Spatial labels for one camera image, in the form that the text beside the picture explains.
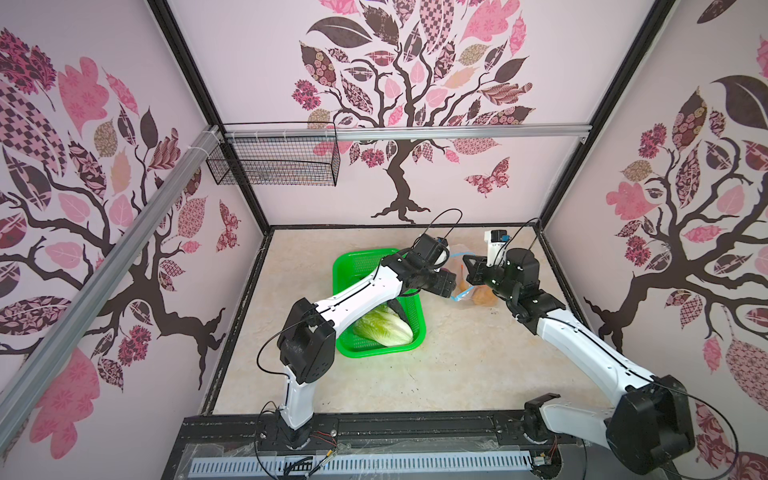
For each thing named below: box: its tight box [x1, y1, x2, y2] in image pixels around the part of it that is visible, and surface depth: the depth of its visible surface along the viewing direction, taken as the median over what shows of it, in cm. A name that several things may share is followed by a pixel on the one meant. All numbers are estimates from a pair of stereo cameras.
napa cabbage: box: [352, 305, 413, 346], surface depth 85 cm
